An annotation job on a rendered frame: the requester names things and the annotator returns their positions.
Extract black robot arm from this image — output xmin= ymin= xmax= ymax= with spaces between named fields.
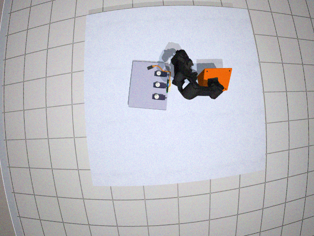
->
xmin=171 ymin=50 xmax=224 ymax=100

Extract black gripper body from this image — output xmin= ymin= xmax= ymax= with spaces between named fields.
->
xmin=172 ymin=68 xmax=192 ymax=86

